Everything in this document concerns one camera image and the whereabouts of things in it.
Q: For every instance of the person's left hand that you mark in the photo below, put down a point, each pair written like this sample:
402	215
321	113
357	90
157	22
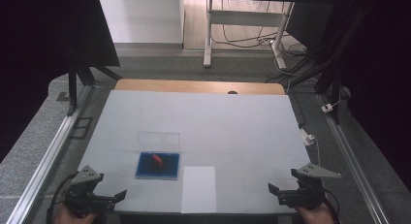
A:
69	217

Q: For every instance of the aluminium rail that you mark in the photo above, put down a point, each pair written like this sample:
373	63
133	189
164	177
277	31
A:
48	156
352	166

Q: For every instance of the white paper sheet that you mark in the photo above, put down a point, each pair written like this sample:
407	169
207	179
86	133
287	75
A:
198	190

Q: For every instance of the red stamp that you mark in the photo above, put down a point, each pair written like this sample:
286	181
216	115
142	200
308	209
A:
157	159

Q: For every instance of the black metal stand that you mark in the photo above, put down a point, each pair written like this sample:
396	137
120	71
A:
332	62
72	88

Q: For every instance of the person's right hand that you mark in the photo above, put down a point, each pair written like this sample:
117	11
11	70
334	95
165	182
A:
315	216

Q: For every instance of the black floor bracket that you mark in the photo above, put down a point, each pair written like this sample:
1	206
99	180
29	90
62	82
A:
80	127

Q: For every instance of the dark curtain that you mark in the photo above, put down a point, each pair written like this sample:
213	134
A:
35	56
381	72

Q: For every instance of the white table cover board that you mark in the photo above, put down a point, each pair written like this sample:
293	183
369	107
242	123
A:
206	120

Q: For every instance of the white desk frame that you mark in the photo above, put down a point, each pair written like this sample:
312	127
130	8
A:
245	18

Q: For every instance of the white cabinet panel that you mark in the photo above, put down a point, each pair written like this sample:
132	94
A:
142	18

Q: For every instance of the small white connector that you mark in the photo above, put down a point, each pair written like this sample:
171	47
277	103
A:
327	107

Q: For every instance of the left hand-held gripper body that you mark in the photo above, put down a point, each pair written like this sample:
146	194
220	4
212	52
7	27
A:
84	193

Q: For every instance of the blue ink pad box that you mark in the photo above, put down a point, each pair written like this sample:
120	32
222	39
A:
157	159

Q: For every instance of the wooden table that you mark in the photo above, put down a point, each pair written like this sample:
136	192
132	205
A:
194	86

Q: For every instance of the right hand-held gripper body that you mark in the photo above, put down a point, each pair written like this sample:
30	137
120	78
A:
305	191

